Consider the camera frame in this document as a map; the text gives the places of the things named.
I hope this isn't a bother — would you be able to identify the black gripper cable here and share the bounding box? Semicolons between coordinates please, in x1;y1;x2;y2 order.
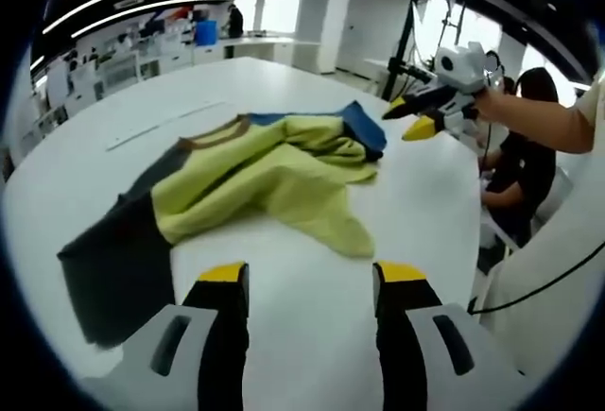
466;244;605;315
480;120;494;164

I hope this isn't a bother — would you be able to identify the white long counter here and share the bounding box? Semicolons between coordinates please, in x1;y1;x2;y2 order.
221;35;297;60

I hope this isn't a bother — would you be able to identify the black camera stand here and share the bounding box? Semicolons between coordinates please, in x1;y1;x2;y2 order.
381;0;429;103

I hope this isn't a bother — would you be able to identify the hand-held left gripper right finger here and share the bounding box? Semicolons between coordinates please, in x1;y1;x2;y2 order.
372;261;526;411

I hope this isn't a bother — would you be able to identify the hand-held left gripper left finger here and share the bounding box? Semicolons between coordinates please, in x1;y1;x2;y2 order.
78;262;251;411

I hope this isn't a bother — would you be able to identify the row of white lab cabinets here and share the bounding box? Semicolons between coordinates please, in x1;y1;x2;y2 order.
27;27;223;122

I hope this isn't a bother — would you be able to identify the person's white printed shirt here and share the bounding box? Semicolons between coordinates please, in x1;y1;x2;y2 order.
475;82;605;384

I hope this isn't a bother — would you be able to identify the blue bin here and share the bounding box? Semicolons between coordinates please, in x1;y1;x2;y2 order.
195;21;219;47

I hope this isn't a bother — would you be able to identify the yellow blue grey garment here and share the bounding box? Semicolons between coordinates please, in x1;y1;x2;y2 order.
56;101;389;351

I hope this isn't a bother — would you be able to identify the person's right hand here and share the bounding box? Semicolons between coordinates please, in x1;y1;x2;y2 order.
471;86;510;124

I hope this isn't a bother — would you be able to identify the white square pillar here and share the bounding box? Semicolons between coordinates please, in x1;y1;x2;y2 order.
293;0;354;76

